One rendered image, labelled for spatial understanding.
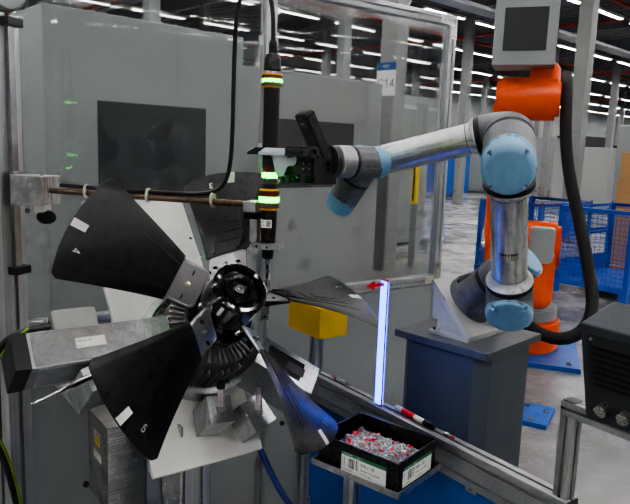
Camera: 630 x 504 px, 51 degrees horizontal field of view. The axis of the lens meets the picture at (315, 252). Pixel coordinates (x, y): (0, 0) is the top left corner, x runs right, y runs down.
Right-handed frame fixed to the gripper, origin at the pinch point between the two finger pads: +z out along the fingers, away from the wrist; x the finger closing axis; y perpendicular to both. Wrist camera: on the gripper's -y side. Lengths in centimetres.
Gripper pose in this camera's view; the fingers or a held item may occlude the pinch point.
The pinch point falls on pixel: (258, 149)
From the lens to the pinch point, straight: 139.5
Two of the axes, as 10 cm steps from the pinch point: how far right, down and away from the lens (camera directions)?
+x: -5.9, -1.5, 8.0
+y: -0.4, 9.9, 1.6
